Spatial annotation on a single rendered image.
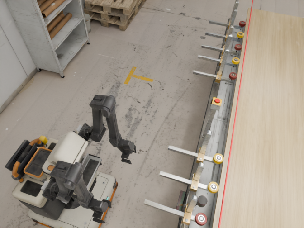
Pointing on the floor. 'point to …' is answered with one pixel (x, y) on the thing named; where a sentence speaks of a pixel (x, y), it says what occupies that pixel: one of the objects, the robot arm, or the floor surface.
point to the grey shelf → (60, 64)
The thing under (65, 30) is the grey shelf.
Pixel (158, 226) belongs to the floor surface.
